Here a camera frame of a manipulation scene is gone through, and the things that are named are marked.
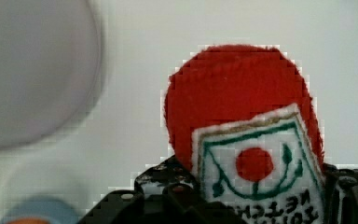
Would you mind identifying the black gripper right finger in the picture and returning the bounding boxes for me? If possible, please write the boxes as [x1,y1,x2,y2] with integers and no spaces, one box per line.
[324,163,358,224]

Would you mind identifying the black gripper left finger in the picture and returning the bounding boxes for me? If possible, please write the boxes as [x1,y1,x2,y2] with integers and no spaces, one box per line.
[77,157,246,224]

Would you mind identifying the red plush ketchup bottle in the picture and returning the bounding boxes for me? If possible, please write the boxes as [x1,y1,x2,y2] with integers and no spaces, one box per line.
[164,45,324,224]

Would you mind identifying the blue bowl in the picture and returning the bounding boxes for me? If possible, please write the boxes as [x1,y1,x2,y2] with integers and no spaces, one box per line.
[0,196,79,224]

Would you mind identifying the orange slice toy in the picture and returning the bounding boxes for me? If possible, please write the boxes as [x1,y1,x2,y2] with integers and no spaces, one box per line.
[6,217,50,224]

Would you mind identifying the lilac round plate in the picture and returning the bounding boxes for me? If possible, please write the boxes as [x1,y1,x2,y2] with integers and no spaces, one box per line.
[0,0,101,149]

